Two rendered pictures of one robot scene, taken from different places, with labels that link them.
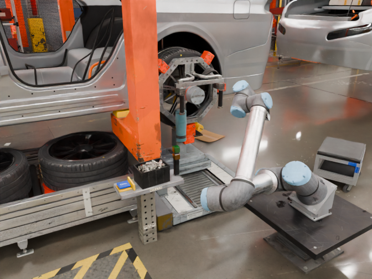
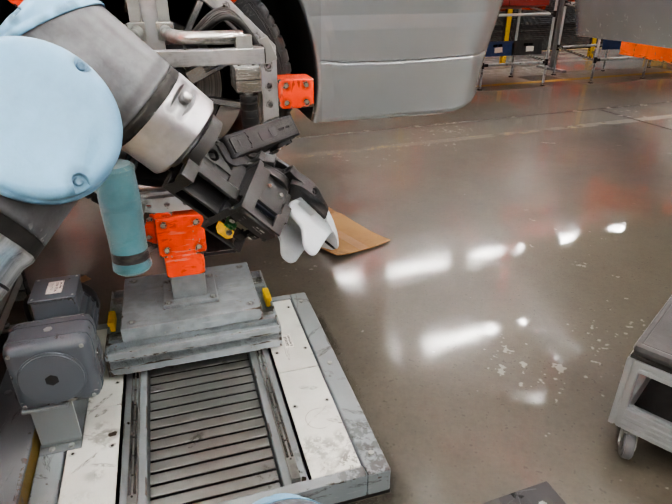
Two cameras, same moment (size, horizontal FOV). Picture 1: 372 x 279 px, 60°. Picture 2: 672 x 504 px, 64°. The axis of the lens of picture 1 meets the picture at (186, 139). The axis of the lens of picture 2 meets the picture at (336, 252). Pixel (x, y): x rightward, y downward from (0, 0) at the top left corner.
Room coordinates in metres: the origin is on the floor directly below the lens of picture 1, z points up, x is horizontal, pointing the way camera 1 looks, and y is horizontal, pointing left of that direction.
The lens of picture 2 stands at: (1.42, -0.65, 1.11)
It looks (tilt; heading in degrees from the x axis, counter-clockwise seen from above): 27 degrees down; 11
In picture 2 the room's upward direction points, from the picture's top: straight up
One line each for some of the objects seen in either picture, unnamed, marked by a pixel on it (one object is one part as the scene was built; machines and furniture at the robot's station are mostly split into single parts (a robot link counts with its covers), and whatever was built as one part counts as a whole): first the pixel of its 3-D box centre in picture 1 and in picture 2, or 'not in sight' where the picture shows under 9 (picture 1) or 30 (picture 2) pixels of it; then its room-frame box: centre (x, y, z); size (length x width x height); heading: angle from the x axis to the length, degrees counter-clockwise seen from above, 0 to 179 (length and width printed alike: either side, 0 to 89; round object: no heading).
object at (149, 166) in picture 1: (151, 172); not in sight; (1.84, 0.22, 0.51); 0.20 x 0.14 x 0.13; 121
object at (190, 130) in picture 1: (185, 131); (181, 234); (2.63, 0.01, 0.48); 0.16 x 0.12 x 0.17; 28
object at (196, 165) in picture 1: (179, 161); (193, 317); (2.75, 0.07, 0.13); 0.50 x 0.36 x 0.10; 118
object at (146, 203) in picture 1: (146, 213); not in sight; (1.81, 0.27, 0.21); 0.10 x 0.10 x 0.42; 28
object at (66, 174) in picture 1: (85, 159); not in sight; (2.28, 0.79, 0.39); 0.66 x 0.66 x 0.24
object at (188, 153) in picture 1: (179, 143); (186, 265); (2.75, 0.07, 0.32); 0.40 x 0.30 x 0.28; 118
